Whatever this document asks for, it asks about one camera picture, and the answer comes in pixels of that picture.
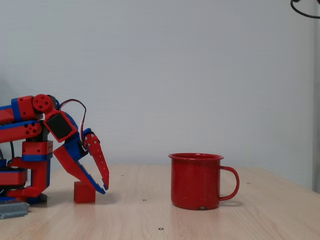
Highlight red cube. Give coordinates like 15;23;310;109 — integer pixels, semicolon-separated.
73;181;96;204

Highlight red enamel mug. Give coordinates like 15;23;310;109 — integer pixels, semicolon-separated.
168;152;240;211

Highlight thin gripper servo wire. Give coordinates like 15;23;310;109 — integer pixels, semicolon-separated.
58;98;88;141

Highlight black base cable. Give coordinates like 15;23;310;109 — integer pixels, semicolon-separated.
0;141;15;161

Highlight black hanging cable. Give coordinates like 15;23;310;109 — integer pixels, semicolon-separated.
290;0;320;19

